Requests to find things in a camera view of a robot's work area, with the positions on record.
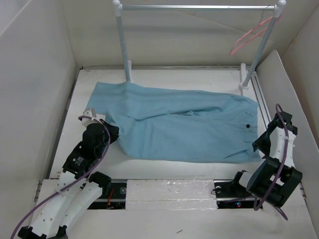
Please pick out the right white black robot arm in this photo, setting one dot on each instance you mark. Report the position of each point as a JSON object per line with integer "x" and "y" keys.
{"x": 276, "y": 178}

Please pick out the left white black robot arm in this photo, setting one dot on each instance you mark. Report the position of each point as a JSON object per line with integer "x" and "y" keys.
{"x": 78, "y": 187}

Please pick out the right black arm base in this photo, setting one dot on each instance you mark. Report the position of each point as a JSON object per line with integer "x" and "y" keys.
{"x": 230, "y": 195}

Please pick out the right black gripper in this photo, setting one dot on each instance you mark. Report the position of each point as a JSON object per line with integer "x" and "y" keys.
{"x": 258, "y": 143}

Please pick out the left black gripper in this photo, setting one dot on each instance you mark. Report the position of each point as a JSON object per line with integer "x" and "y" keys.
{"x": 113, "y": 130}

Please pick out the pink clothes hanger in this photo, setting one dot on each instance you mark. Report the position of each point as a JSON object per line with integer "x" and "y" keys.
{"x": 257, "y": 31}

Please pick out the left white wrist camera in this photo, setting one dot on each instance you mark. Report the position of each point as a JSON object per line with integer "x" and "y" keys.
{"x": 90, "y": 116}

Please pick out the light blue trousers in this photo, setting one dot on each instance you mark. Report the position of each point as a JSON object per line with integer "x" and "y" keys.
{"x": 179, "y": 125}

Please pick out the aluminium rail right side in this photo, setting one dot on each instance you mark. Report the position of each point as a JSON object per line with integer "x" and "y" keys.
{"x": 260, "y": 98}

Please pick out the white and silver clothes rack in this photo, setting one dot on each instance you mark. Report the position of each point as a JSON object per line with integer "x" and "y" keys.
{"x": 245, "y": 76}

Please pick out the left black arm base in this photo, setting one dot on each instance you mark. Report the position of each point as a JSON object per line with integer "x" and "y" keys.
{"x": 115, "y": 200}

